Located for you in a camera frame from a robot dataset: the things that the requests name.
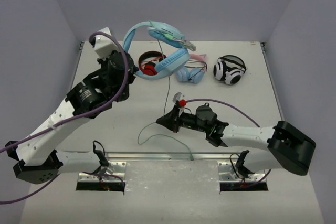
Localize pink cat ear headphones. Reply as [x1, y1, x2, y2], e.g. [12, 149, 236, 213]
[175, 54, 207, 84]

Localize red headphones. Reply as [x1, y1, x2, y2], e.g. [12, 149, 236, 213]
[138, 51, 166, 76]

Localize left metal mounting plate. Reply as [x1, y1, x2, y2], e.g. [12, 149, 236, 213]
[77, 161, 127, 183]

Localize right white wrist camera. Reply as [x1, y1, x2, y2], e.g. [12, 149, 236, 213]
[173, 92, 187, 111]

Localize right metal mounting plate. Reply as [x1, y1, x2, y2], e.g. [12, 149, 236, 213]
[217, 159, 267, 183]

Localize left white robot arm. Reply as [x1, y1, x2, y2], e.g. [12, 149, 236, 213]
[6, 51, 137, 185]

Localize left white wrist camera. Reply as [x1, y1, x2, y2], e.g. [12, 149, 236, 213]
[90, 35, 120, 60]

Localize metal mounting plate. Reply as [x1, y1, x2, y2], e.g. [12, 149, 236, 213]
[217, 159, 267, 183]
[77, 161, 127, 183]

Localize green headphone cable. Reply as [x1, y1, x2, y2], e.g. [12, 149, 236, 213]
[137, 37, 195, 161]

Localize black white striped headphones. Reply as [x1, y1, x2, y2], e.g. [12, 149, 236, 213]
[213, 55, 247, 86]

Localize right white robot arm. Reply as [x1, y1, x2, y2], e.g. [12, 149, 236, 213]
[156, 103, 316, 178]

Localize large light blue headphones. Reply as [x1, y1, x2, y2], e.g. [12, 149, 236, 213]
[122, 20, 197, 81]

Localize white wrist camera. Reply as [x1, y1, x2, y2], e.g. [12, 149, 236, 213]
[173, 92, 187, 111]
[90, 35, 120, 60]

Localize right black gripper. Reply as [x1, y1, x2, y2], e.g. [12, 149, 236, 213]
[157, 105, 209, 134]

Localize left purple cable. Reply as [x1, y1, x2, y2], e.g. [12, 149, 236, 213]
[0, 32, 130, 205]

